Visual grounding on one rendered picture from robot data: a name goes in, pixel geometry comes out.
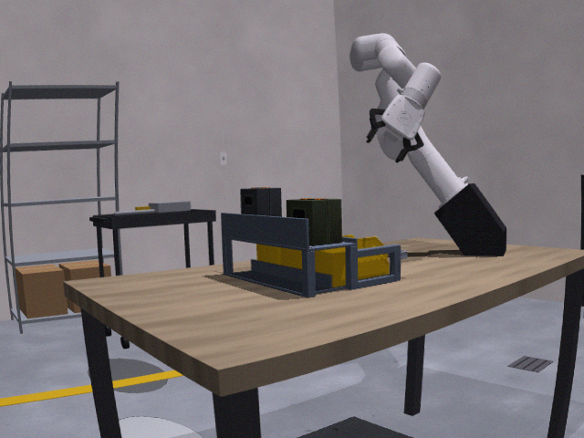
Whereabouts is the olive green tool case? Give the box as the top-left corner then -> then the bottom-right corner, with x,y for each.
287,198 -> 342,245

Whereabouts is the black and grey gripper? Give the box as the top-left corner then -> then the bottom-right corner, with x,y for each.
366,95 -> 425,162

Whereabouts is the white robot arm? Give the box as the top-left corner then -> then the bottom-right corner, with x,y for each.
349,34 -> 469,208

